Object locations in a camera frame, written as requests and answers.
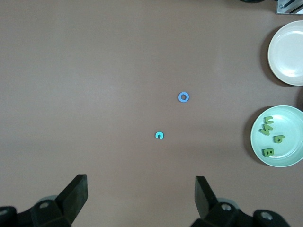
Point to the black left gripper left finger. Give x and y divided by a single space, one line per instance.
74 196

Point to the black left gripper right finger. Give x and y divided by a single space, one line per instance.
204 201

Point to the green foam letter B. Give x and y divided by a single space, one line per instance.
282 137
268 152

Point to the green foam letter N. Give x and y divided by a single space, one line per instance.
265 130

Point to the small green foam letter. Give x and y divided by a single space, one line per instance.
265 118

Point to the teal foam letter C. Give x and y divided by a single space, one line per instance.
157 134

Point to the blue foam letter O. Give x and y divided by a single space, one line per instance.
179 97

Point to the green plate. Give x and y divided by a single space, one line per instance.
291 123

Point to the beige plate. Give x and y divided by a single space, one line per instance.
288 52

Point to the metal table edge bracket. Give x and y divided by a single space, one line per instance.
284 7

